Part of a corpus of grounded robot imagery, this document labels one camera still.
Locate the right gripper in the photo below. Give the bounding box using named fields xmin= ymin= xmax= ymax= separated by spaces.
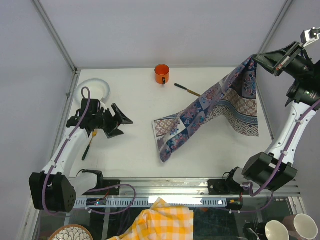
xmin=252 ymin=41 xmax=315 ymax=81

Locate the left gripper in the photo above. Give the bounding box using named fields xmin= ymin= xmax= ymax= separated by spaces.
xmin=93 ymin=103 xmax=133 ymax=138

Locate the patterned placemat cloth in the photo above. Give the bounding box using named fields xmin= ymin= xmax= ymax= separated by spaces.
xmin=152 ymin=56 xmax=259 ymax=163

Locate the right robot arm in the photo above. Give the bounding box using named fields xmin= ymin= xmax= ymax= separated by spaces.
xmin=204 ymin=41 xmax=320 ymax=196

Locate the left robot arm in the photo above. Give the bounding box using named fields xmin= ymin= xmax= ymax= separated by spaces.
xmin=29 ymin=98 xmax=133 ymax=213

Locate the white blue-rimmed bowl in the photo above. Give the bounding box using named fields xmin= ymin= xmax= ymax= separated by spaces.
xmin=74 ymin=78 xmax=111 ymax=105

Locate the orange mug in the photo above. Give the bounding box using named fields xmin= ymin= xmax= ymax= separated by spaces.
xmin=154 ymin=64 xmax=170 ymax=85

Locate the yellow checkered cloth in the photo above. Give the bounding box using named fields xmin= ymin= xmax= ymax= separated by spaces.
xmin=111 ymin=197 xmax=194 ymax=240

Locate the patterned brown plate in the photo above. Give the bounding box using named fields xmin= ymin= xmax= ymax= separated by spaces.
xmin=49 ymin=224 xmax=94 ymax=240

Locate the brown white cup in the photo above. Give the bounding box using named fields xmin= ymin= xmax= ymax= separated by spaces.
xmin=282 ymin=213 xmax=319 ymax=240

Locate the gold fork green handle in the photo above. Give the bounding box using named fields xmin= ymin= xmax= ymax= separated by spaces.
xmin=81 ymin=130 xmax=98 ymax=161

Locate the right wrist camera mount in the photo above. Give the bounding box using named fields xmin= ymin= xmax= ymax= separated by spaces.
xmin=300 ymin=27 xmax=320 ymax=48

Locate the gold knife green handle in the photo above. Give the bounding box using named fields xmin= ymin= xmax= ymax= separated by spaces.
xmin=174 ymin=83 xmax=201 ymax=97

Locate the white cable duct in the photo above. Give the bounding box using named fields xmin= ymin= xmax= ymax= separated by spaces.
xmin=73 ymin=195 xmax=227 ymax=209

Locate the aluminium mounting rail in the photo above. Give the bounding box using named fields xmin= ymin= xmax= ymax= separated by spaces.
xmin=32 ymin=176 xmax=301 ymax=198

